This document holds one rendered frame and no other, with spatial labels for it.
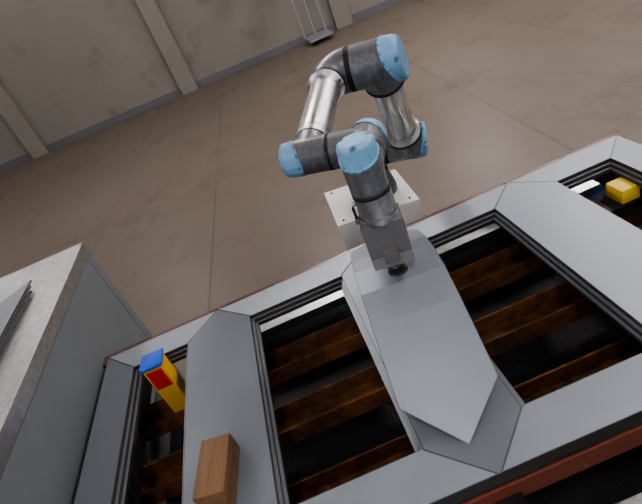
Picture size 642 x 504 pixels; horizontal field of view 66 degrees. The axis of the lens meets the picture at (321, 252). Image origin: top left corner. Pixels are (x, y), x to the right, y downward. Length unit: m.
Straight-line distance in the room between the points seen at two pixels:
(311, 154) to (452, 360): 0.48
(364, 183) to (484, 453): 0.49
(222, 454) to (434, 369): 0.42
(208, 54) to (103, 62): 1.80
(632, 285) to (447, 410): 0.45
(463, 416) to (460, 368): 0.08
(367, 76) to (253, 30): 8.30
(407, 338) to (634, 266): 0.49
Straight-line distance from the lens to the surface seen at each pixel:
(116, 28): 9.76
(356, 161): 0.88
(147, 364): 1.33
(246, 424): 1.08
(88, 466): 1.27
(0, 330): 1.48
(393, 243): 0.98
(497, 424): 0.92
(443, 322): 0.96
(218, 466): 0.98
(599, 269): 1.16
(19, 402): 1.23
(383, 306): 0.99
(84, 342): 1.53
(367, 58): 1.31
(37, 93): 10.32
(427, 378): 0.93
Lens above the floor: 1.60
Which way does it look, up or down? 31 degrees down
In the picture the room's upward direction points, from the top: 24 degrees counter-clockwise
